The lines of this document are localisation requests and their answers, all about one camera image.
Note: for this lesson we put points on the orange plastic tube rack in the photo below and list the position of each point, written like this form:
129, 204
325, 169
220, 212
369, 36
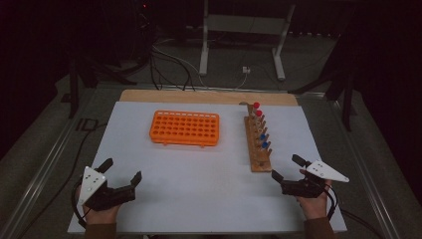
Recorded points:
184, 127

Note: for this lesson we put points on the person's right hand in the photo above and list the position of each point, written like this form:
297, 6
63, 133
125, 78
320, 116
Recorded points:
313, 207

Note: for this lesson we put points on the grey metal stand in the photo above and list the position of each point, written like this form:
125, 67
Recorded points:
245, 24

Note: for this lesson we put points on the blue-capped test tube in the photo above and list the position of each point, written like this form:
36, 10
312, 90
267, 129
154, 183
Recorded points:
264, 145
262, 136

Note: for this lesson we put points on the white plug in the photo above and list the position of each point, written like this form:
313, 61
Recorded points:
246, 69

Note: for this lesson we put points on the red-capped test tube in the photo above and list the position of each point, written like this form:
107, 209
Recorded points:
256, 105
259, 113

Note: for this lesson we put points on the dark equipment rack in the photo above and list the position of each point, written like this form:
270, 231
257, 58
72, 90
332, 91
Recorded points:
144, 20

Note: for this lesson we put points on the wooden tube rack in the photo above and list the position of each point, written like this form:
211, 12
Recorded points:
260, 164

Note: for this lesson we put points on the aluminium table frame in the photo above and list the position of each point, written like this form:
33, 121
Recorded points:
43, 169

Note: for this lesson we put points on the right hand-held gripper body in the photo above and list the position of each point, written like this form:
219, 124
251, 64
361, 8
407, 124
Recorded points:
303, 188

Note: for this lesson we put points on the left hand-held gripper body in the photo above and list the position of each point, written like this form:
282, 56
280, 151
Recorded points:
91, 186

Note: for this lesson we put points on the wooden table board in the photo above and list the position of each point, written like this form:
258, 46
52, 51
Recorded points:
199, 97

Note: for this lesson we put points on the person's left hand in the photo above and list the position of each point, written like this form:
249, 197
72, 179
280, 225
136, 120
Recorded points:
101, 215

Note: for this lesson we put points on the black stand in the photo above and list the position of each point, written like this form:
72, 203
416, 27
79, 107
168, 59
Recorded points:
73, 93
347, 106

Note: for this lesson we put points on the white table sheet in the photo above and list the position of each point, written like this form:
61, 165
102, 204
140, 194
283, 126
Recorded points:
199, 186

